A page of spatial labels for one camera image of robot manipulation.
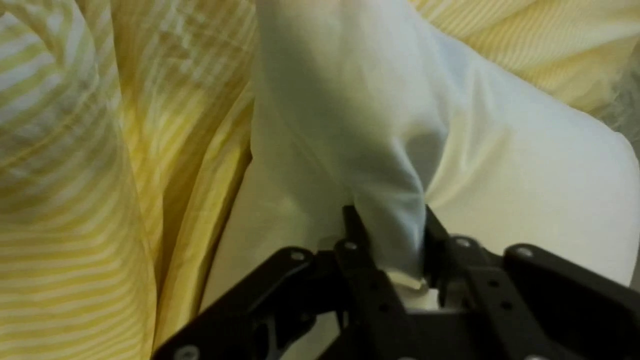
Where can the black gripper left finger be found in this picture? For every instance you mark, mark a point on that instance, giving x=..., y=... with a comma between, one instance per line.
x=253, y=300

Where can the yellow striped blanket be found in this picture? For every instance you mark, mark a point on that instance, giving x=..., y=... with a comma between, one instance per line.
x=86, y=200

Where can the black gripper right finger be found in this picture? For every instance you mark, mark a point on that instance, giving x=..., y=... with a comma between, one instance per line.
x=547, y=292

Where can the large white pillow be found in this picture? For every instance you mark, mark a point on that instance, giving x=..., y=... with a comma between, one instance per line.
x=360, y=120

